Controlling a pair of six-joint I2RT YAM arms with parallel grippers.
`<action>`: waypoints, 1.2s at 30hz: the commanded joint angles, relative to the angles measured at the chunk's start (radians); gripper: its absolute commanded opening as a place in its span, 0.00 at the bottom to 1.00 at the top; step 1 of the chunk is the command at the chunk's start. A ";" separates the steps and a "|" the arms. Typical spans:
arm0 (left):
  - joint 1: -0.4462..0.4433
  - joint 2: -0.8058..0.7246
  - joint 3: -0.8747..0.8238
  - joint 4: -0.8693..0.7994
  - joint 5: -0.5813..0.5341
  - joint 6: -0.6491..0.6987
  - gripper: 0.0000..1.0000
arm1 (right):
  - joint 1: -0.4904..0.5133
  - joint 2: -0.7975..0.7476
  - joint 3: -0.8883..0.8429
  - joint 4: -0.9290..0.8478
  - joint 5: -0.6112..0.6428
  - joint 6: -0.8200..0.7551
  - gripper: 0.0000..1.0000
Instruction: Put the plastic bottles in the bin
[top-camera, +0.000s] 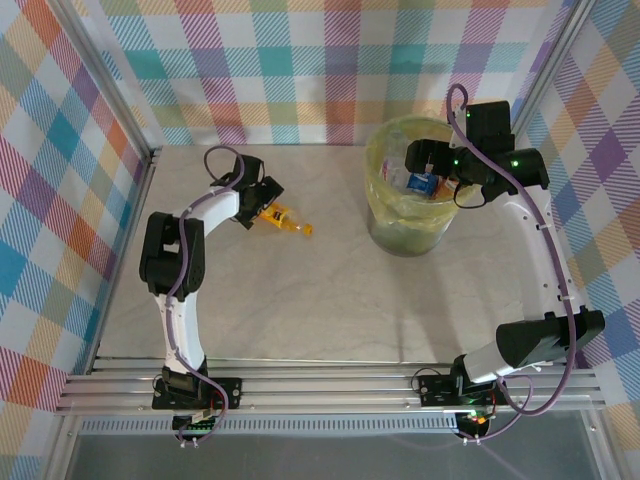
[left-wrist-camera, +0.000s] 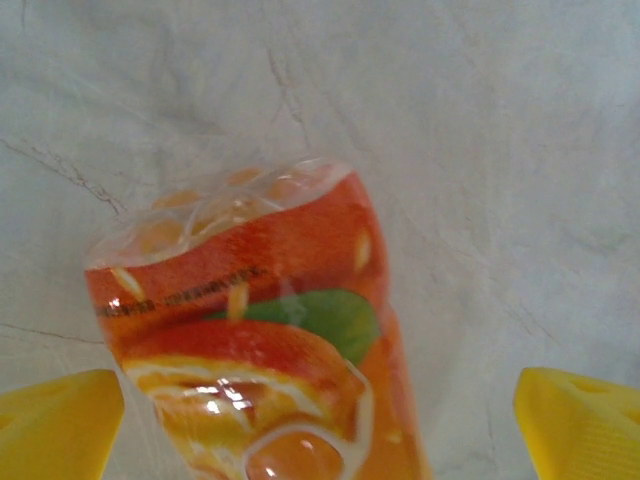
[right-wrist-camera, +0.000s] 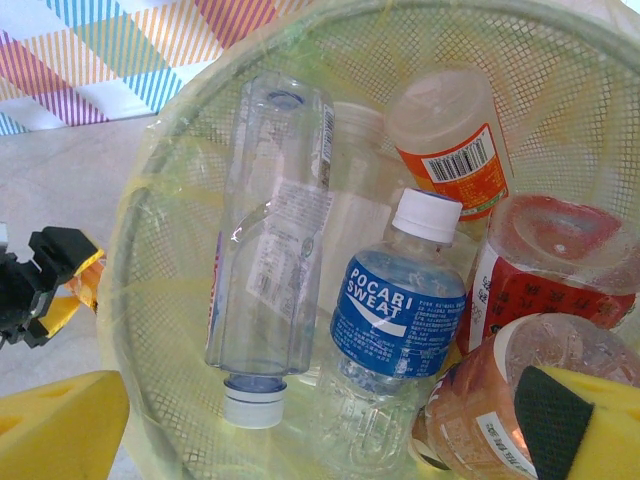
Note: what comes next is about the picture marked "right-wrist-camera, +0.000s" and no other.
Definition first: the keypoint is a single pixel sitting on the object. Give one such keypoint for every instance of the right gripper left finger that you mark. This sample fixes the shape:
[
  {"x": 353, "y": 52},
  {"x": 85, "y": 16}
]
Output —
[{"x": 55, "y": 430}]

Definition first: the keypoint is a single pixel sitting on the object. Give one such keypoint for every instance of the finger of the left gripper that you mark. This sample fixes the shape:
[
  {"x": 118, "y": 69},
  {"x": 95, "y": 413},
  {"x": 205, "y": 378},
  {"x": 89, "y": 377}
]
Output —
[
  {"x": 50, "y": 320},
  {"x": 62, "y": 250}
]

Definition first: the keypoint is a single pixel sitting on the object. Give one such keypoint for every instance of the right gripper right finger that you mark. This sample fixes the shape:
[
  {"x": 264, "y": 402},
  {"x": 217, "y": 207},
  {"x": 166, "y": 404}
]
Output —
[{"x": 590, "y": 430}]

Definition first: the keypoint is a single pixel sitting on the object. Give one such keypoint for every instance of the brown Nescafe coffee bottle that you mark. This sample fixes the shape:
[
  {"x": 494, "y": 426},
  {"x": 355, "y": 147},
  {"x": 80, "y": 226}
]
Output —
[{"x": 465, "y": 400}]

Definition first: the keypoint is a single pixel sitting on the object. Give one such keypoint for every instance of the clear bottle blue-white cap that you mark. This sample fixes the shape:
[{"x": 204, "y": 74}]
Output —
[{"x": 270, "y": 225}]

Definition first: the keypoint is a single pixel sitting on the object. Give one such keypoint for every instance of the blue Pocari Sweat bottle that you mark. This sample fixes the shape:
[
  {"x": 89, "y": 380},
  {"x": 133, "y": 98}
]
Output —
[{"x": 395, "y": 310}]

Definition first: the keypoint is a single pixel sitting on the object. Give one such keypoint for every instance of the clear bottle orange label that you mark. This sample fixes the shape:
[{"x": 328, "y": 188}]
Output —
[{"x": 450, "y": 150}]

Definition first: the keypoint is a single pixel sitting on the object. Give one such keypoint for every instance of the yellow plastic bin liner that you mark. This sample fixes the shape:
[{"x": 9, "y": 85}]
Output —
[{"x": 115, "y": 310}]

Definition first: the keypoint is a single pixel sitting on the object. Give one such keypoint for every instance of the grey-green mesh bin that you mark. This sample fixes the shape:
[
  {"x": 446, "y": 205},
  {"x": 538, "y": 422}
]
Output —
[{"x": 550, "y": 60}]

